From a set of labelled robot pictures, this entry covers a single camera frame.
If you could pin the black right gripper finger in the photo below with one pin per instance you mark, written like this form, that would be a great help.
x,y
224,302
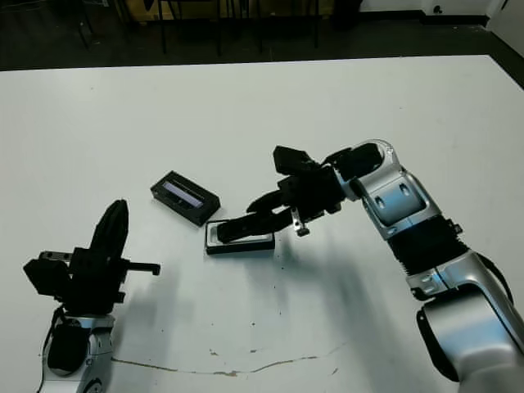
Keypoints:
x,y
266,201
270,223

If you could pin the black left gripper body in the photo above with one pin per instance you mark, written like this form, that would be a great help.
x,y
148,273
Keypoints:
x,y
94,286

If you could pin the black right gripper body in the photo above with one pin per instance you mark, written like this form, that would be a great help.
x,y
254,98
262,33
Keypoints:
x,y
315,192

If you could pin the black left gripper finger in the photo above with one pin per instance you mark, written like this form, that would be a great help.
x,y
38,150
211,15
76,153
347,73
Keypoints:
x,y
125,233
106,233

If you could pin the black slim camera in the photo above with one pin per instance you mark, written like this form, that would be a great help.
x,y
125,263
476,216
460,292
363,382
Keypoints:
x,y
225,233

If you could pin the black box lid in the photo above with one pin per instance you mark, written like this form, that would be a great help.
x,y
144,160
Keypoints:
x,y
204,210

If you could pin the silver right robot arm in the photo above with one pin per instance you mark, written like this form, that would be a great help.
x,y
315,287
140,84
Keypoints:
x,y
393,192

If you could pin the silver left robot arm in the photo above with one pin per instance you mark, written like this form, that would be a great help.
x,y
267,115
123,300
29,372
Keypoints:
x,y
100,348

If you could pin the black box base white insert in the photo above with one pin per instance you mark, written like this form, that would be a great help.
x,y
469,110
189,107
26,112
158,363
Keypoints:
x,y
241,249

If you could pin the black metal chair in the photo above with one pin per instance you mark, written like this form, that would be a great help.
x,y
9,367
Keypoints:
x,y
164,24
316,24
83,32

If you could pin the black trash bin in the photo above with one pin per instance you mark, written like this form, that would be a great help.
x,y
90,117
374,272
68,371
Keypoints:
x,y
347,12

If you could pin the yellow wooden cabinet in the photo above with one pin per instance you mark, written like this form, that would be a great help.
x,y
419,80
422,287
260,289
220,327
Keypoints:
x,y
135,14

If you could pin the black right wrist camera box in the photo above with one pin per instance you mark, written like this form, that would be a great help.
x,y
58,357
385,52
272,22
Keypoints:
x,y
290,159

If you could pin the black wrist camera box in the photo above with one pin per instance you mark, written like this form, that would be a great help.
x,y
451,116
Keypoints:
x,y
290,159
45,276

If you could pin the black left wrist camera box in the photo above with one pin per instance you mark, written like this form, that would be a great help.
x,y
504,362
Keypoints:
x,y
45,276

